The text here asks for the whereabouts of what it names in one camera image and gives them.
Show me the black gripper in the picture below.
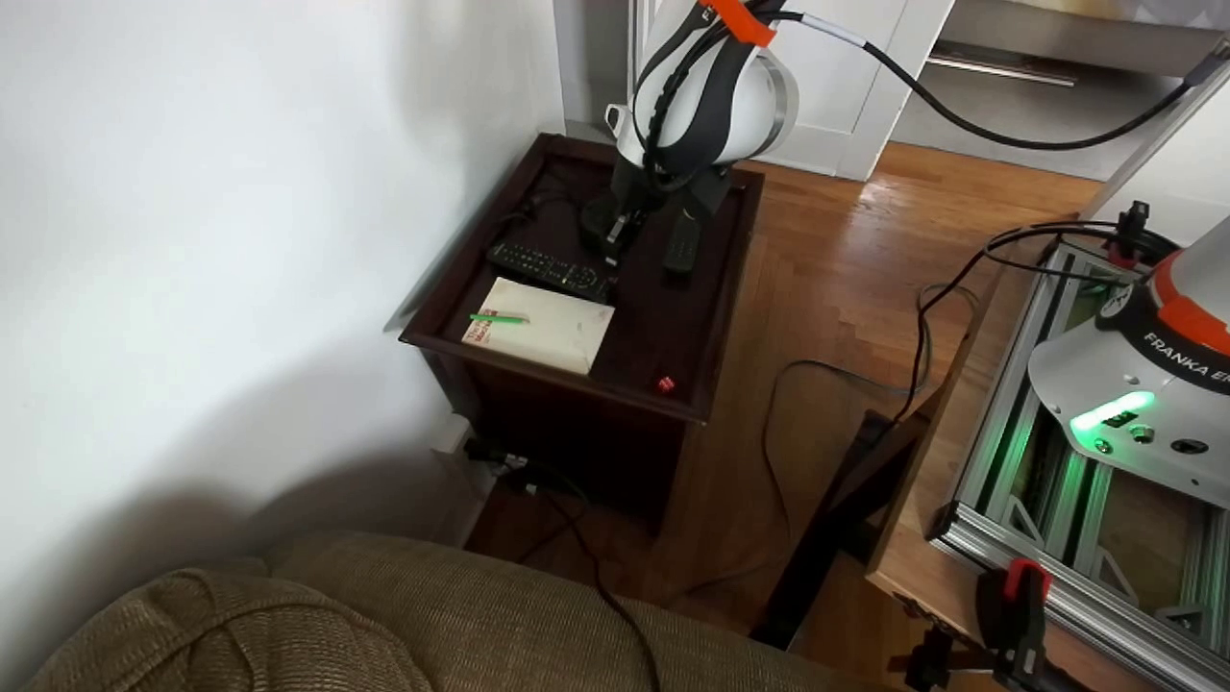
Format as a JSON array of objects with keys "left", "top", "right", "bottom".
[{"left": 575, "top": 162, "right": 671, "bottom": 272}]

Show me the long dark grey remote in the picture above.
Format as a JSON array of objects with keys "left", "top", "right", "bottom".
[{"left": 660, "top": 206, "right": 706, "bottom": 281}]

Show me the dark wood nightstand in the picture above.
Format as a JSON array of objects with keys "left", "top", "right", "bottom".
[{"left": 394, "top": 132, "right": 767, "bottom": 529}]

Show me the white notepad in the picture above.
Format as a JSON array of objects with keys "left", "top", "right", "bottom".
[{"left": 458, "top": 272, "right": 619, "bottom": 382}]

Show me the power strip with plugs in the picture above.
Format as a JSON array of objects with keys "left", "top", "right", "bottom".
[{"left": 460, "top": 438, "right": 567, "bottom": 500}]

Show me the white panel door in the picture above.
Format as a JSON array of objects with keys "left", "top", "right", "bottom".
[{"left": 551, "top": 0, "right": 959, "bottom": 186}]

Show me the olive fabric couch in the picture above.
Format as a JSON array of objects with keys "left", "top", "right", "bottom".
[{"left": 24, "top": 529, "right": 886, "bottom": 692}]

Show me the dark looping floor cable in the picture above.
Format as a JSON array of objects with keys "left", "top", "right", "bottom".
[{"left": 758, "top": 356, "right": 930, "bottom": 529}]

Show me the black power cord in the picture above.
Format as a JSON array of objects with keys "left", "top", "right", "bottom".
[{"left": 542, "top": 483, "right": 669, "bottom": 692}]

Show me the black stand cable bundle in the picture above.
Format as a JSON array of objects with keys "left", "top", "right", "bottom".
[{"left": 911, "top": 199, "right": 1157, "bottom": 428}]

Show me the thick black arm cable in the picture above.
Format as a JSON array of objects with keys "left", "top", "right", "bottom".
[{"left": 775, "top": 8, "right": 1230, "bottom": 153}]

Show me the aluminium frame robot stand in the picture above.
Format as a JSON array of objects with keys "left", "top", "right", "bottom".
[{"left": 926, "top": 241, "right": 1230, "bottom": 692}]

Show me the red handled clamp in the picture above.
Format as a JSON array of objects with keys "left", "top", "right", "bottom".
[{"left": 972, "top": 552, "right": 1059, "bottom": 692}]

